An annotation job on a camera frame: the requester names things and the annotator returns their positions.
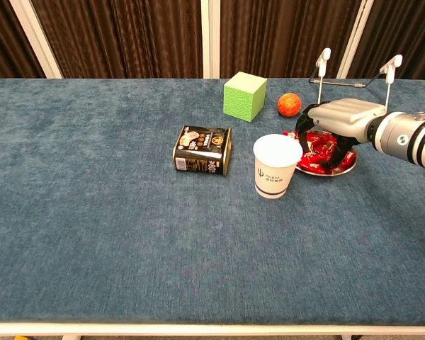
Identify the green foam cube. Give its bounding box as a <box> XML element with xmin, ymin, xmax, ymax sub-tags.
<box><xmin>222</xmin><ymin>71</ymin><xmax>268</xmax><ymax>123</ymax></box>

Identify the orange ball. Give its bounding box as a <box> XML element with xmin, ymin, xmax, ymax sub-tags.
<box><xmin>277</xmin><ymin>92</ymin><xmax>302</xmax><ymax>118</ymax></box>

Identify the white partition post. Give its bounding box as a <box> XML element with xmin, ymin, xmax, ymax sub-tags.
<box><xmin>8</xmin><ymin>0</ymin><xmax>64</xmax><ymax>79</ymax></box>
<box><xmin>200</xmin><ymin>0</ymin><xmax>221</xmax><ymax>79</ymax></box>
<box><xmin>336</xmin><ymin>0</ymin><xmax>375</xmax><ymax>79</ymax></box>

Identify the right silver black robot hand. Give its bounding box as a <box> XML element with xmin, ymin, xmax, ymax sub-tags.
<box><xmin>295</xmin><ymin>98</ymin><xmax>387</xmax><ymax>170</ymax></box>

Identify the round steel plate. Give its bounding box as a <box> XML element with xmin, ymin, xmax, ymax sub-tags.
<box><xmin>283</xmin><ymin>129</ymin><xmax>358</xmax><ymax>178</ymax></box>

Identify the white paper cup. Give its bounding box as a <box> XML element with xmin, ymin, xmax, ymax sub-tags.
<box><xmin>252</xmin><ymin>133</ymin><xmax>304</xmax><ymax>200</ymax></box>

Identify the black tin can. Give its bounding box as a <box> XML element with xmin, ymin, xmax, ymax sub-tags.
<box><xmin>172</xmin><ymin>124</ymin><xmax>233</xmax><ymax>177</ymax></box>

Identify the white table frame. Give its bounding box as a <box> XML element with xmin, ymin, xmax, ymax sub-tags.
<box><xmin>0</xmin><ymin>321</ymin><xmax>425</xmax><ymax>340</ymax></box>

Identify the dark brown curtain panel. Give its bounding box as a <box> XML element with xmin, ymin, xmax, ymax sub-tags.
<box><xmin>219</xmin><ymin>0</ymin><xmax>365</xmax><ymax>79</ymax></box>
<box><xmin>30</xmin><ymin>0</ymin><xmax>203</xmax><ymax>79</ymax></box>
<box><xmin>347</xmin><ymin>0</ymin><xmax>425</xmax><ymax>88</ymax></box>
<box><xmin>0</xmin><ymin>0</ymin><xmax>46</xmax><ymax>85</ymax></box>

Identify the blue tablecloth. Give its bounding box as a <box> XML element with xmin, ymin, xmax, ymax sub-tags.
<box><xmin>0</xmin><ymin>77</ymin><xmax>425</xmax><ymax>325</ymax></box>

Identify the wire stand with white clips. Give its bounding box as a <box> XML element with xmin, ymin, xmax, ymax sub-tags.
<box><xmin>309</xmin><ymin>47</ymin><xmax>404</xmax><ymax>108</ymax></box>

